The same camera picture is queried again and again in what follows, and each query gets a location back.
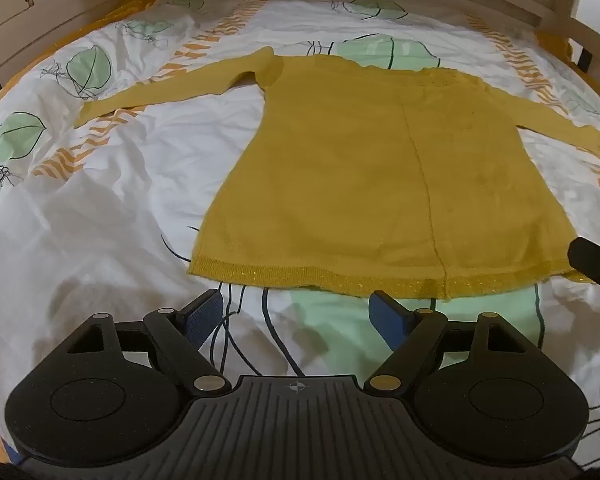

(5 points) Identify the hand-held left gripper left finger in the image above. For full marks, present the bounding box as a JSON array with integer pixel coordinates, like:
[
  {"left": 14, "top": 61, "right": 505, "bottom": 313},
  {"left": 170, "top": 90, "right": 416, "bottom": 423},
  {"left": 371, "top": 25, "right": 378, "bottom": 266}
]
[{"left": 66, "top": 288, "right": 232, "bottom": 394}]

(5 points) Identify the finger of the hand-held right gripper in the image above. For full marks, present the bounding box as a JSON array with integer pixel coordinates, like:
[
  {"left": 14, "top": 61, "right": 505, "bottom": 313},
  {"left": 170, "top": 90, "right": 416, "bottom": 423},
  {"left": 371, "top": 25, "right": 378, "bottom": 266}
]
[{"left": 567, "top": 236, "right": 600, "bottom": 322}]

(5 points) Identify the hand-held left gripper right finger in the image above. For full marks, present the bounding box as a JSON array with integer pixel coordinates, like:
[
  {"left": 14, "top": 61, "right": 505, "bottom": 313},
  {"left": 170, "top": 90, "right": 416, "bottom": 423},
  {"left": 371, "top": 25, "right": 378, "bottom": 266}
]
[{"left": 362, "top": 289, "right": 535, "bottom": 394}]

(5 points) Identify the mustard yellow knit sweater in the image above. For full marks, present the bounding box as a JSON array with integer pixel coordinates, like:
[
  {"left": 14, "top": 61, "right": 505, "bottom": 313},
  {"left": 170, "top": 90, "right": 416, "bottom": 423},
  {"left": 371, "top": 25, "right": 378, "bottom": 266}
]
[{"left": 74, "top": 46, "right": 600, "bottom": 302}]

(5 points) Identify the white leaf print duvet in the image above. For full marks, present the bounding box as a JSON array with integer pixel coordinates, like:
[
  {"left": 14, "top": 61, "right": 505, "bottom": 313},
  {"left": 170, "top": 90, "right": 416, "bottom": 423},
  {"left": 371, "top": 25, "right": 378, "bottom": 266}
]
[{"left": 0, "top": 0, "right": 600, "bottom": 466}]

